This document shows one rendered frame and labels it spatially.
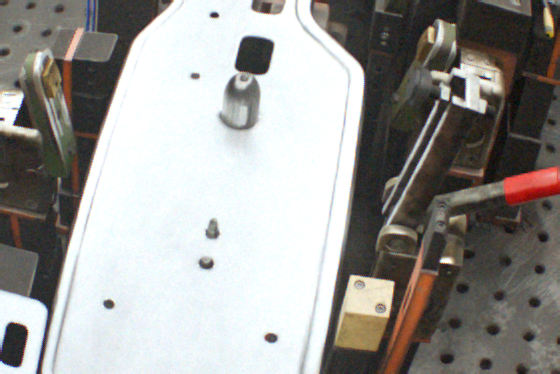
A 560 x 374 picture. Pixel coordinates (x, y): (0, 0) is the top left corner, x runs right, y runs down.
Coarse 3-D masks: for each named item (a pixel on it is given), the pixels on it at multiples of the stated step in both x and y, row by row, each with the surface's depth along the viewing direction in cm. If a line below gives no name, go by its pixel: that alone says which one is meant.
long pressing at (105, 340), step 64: (192, 0) 115; (128, 64) 109; (192, 64) 109; (320, 64) 110; (128, 128) 104; (192, 128) 104; (256, 128) 105; (320, 128) 106; (128, 192) 100; (192, 192) 100; (256, 192) 101; (320, 192) 101; (64, 256) 95; (128, 256) 96; (192, 256) 96; (256, 256) 97; (320, 256) 97; (64, 320) 91; (128, 320) 92; (192, 320) 93; (256, 320) 93; (320, 320) 93
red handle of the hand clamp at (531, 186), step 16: (528, 176) 87; (544, 176) 86; (464, 192) 90; (480, 192) 89; (496, 192) 88; (512, 192) 87; (528, 192) 87; (544, 192) 86; (432, 208) 91; (464, 208) 90; (480, 208) 89
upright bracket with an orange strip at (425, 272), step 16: (448, 208) 77; (432, 224) 76; (448, 224) 76; (432, 240) 76; (432, 256) 77; (416, 272) 81; (432, 272) 78; (416, 288) 80; (432, 288) 80; (416, 304) 81; (400, 320) 85; (416, 320) 83; (400, 336) 85; (384, 352) 92; (400, 352) 87; (384, 368) 89
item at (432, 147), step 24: (456, 72) 82; (408, 96) 82; (432, 96) 81; (456, 96) 81; (480, 96) 82; (432, 120) 85; (456, 120) 81; (480, 120) 82; (432, 144) 83; (456, 144) 83; (408, 168) 90; (432, 168) 85; (408, 192) 88; (432, 192) 87; (384, 216) 95; (408, 216) 90
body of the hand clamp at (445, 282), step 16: (384, 224) 96; (464, 224) 95; (448, 240) 93; (464, 240) 94; (384, 256) 93; (400, 256) 92; (416, 256) 92; (448, 256) 92; (384, 272) 94; (400, 272) 94; (448, 272) 93; (400, 288) 95; (448, 288) 95; (400, 304) 98; (432, 304) 97; (432, 320) 98; (384, 336) 101; (416, 336) 101; (368, 368) 107; (400, 368) 106
